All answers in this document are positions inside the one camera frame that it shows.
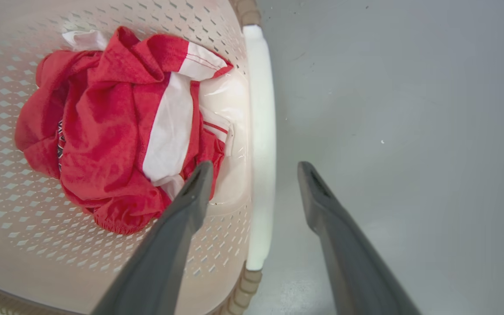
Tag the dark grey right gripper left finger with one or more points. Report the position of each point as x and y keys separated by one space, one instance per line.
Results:
x=164 y=258

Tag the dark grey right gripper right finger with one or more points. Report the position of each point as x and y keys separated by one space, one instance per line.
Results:
x=352 y=262

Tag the beige perforated plastic laundry basket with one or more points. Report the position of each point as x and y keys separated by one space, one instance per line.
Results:
x=20 y=245

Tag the red and white garment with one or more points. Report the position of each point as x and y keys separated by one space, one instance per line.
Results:
x=107 y=131

